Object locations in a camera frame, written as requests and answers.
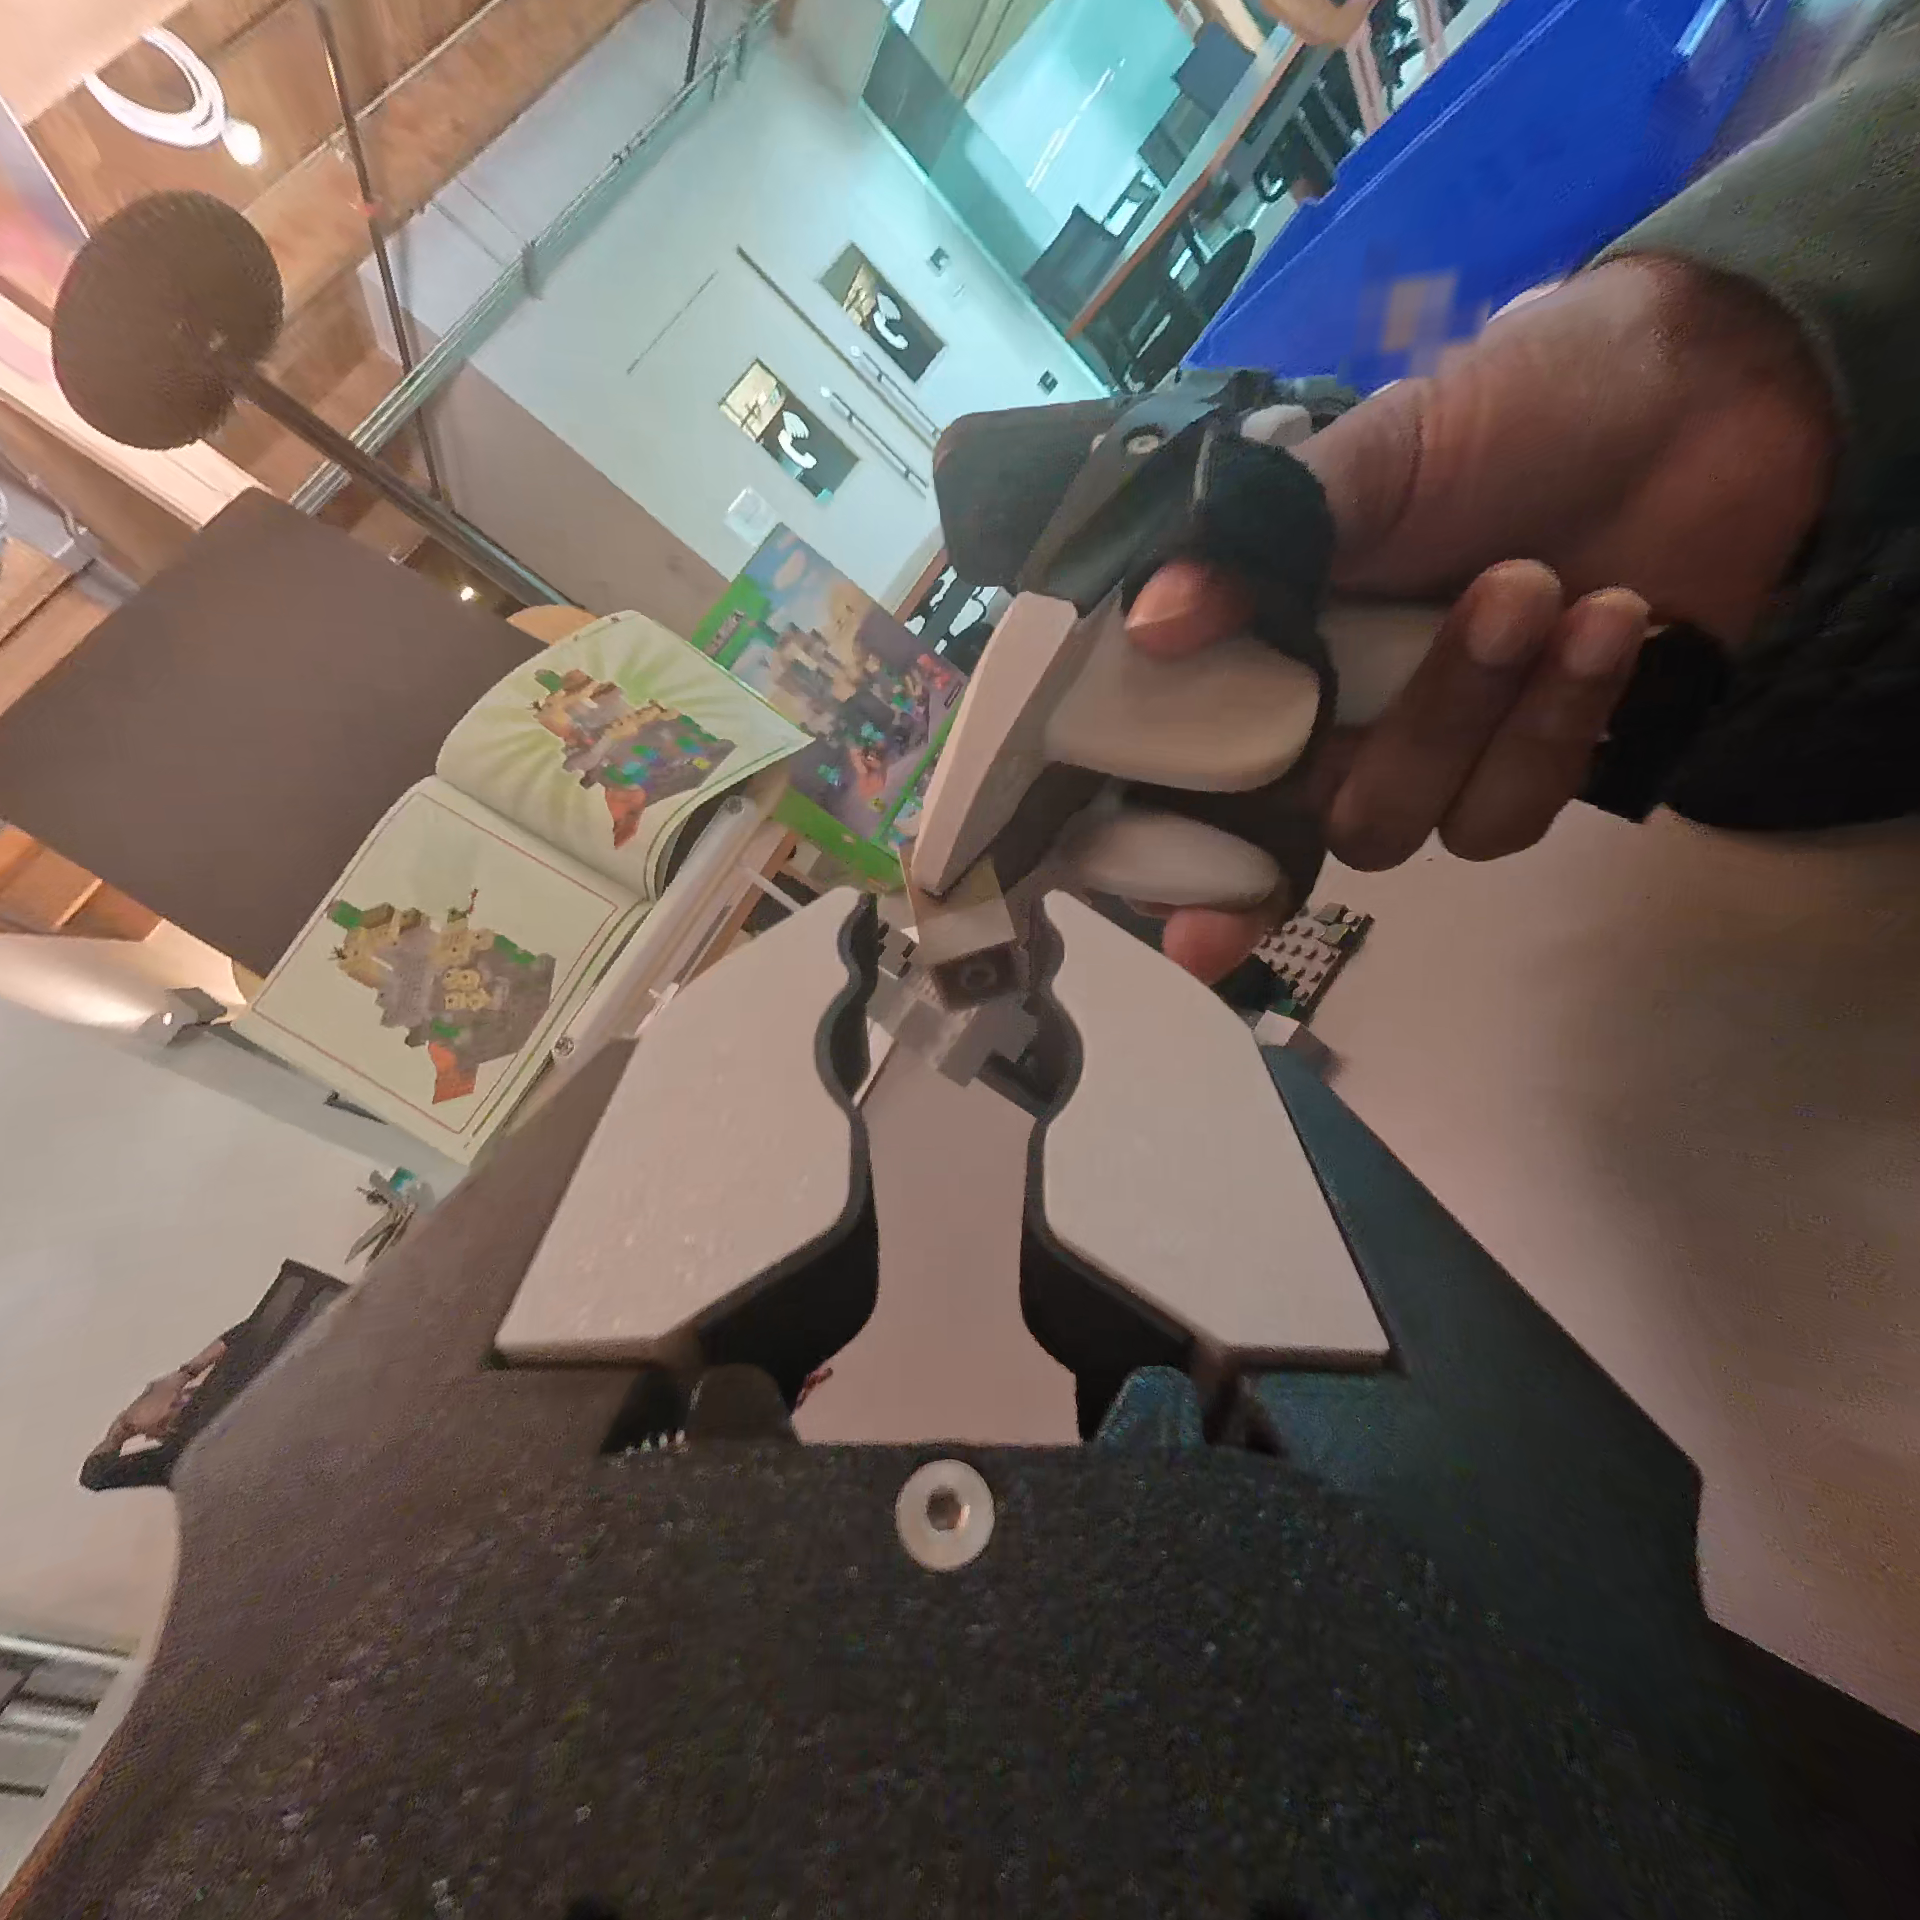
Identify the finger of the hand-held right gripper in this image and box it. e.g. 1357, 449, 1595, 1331
909, 591, 1082, 901

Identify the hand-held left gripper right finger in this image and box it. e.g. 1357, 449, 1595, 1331
1017, 892, 1392, 1402

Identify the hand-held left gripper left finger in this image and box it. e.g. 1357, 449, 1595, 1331
495, 895, 878, 1391

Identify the light grey toy brick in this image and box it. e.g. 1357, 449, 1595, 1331
860, 918, 1048, 1089

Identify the grey desk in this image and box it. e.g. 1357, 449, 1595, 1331
781, 838, 1920, 1726

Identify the person's right hand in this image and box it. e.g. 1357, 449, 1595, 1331
1122, 253, 1837, 991

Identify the printed toy box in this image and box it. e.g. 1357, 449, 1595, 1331
693, 523, 969, 887

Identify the black phone icon sign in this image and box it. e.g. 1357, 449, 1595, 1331
719, 356, 860, 499
819, 242, 947, 383

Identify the wooden office table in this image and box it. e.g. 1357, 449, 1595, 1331
1065, 28, 1305, 375

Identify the open instruction book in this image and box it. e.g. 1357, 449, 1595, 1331
237, 607, 814, 1156

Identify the blue plastic bin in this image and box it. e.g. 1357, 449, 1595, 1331
1182, 0, 1803, 396

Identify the dark flat panel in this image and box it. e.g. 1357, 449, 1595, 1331
0, 493, 562, 975

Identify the black round floor lamp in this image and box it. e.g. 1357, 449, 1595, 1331
50, 189, 548, 609

